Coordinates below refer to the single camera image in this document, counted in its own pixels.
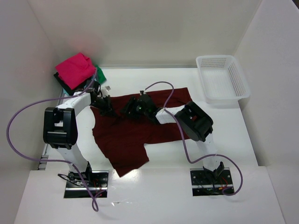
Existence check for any dark red t shirt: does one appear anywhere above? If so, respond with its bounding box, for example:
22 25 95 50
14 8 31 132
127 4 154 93
91 94 182 177

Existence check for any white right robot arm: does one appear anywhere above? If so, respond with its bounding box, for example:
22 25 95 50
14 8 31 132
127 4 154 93
121 94 224 184

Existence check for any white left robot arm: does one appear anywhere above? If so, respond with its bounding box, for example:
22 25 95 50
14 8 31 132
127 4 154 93
43 81 116 182

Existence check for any green folded t shirt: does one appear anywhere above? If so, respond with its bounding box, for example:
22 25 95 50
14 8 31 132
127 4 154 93
95 65 107 84

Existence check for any black folded t shirt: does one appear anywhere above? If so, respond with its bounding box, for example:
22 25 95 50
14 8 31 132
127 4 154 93
53 72 86 96

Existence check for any pink folded t shirt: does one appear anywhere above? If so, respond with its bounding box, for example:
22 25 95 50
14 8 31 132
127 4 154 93
55 53 96 90

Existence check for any white plastic basket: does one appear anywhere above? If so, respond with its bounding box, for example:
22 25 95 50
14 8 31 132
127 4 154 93
196 55 250 104

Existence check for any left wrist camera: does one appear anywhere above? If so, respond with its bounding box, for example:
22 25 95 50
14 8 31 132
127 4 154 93
100 86 111 98

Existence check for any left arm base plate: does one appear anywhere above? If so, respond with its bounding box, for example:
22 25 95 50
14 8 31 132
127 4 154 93
58 170 109 199

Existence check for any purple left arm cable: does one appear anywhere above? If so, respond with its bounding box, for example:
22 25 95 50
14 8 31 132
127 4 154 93
6 67 106 212

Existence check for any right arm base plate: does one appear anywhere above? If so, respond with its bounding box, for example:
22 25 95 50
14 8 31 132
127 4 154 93
190 168 235 196

